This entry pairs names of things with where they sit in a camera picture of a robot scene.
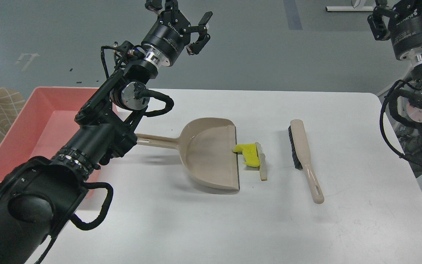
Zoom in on beige plastic dustpan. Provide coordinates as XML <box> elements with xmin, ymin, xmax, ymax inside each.
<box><xmin>136</xmin><ymin>117</ymin><xmax>240</xmax><ymax>190</ymax></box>

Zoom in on beige foam strip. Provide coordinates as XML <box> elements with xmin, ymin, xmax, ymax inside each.
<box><xmin>255</xmin><ymin>142</ymin><xmax>268</xmax><ymax>182</ymax></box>

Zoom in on yellow sponge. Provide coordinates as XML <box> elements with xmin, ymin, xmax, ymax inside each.
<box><xmin>233</xmin><ymin>143</ymin><xmax>260</xmax><ymax>168</ymax></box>

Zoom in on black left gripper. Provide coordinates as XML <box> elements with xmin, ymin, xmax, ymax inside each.
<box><xmin>141</xmin><ymin>0</ymin><xmax>213</xmax><ymax>67</ymax></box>

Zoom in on pink plastic bin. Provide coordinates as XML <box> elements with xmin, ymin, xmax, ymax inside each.
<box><xmin>0</xmin><ymin>87</ymin><xmax>97</xmax><ymax>182</ymax></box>

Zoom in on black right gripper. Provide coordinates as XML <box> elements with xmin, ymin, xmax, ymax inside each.
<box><xmin>367</xmin><ymin>0</ymin><xmax>422</xmax><ymax>60</ymax></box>

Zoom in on white desk base bar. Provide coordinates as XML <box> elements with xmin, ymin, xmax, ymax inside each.
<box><xmin>325</xmin><ymin>5</ymin><xmax>374</xmax><ymax>13</ymax></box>

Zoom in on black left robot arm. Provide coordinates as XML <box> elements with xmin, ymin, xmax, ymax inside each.
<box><xmin>0</xmin><ymin>0</ymin><xmax>213</xmax><ymax>264</ymax></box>

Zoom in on beige hand brush black bristles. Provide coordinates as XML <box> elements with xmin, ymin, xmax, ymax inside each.
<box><xmin>288</xmin><ymin>119</ymin><xmax>325</xmax><ymax>204</ymax></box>

